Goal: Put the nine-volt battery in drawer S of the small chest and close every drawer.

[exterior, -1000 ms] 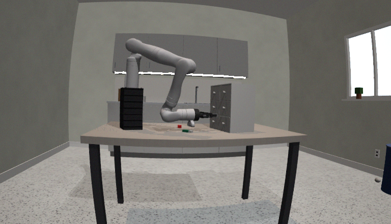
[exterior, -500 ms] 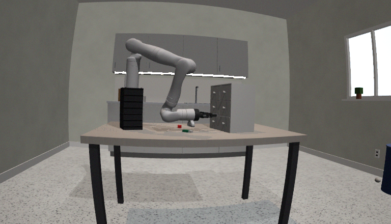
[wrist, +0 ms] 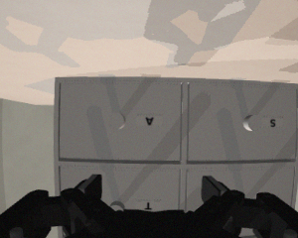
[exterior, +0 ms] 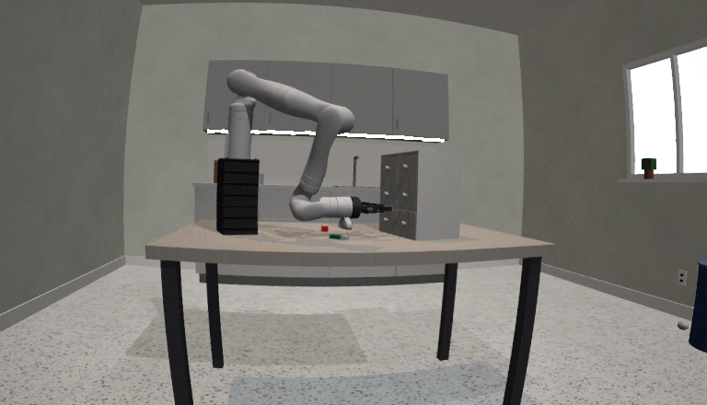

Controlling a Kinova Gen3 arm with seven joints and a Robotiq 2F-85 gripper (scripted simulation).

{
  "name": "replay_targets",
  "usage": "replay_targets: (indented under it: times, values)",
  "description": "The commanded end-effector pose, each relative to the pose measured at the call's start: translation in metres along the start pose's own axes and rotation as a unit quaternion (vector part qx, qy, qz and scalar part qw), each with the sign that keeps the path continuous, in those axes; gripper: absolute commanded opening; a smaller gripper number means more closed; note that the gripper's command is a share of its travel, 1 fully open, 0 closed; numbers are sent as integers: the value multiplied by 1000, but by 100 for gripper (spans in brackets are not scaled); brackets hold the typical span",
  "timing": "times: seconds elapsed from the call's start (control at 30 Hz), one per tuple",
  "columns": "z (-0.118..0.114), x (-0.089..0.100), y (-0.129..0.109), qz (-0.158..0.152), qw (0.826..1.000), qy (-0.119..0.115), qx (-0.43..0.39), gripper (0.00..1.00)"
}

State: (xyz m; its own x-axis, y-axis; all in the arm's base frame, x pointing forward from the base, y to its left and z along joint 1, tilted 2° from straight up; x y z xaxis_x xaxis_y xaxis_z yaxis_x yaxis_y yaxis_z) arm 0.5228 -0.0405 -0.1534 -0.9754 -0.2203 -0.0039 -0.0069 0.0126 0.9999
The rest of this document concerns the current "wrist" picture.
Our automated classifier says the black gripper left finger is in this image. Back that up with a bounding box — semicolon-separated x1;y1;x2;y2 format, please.
0;175;136;238

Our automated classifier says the grey chest of drawers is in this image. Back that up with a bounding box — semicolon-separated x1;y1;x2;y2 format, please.
54;76;298;211

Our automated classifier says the grey drawer front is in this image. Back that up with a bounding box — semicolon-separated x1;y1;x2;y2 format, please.
187;83;297;161
185;167;294;213
60;166;179;212
60;81;181;161

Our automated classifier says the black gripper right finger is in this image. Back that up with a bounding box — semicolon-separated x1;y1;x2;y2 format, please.
176;176;298;238

